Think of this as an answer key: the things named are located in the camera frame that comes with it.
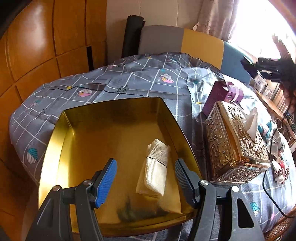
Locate cream towel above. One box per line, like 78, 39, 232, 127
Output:
136, 139, 170, 198

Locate wooden side desk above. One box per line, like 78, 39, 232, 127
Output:
251, 80, 295, 153

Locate ornate gold tissue box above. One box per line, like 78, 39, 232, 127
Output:
205, 101, 270, 183

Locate grey yellow blue headboard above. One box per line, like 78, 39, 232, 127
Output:
138, 25, 251, 85

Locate gold metal tray box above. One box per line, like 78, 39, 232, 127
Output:
39, 97, 200, 237

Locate purple cardboard box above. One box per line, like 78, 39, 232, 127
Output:
202, 80, 244, 117

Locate pink floral curtain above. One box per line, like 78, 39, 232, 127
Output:
193, 0, 239, 42

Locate grey grid patterned quilt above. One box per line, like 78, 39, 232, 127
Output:
9, 52, 295, 232

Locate black rolled mat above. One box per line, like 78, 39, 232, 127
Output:
121, 15, 145, 58

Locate wooden wardrobe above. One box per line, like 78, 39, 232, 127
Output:
1, 1, 107, 240

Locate black cable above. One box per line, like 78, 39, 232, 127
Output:
262, 101, 296, 219

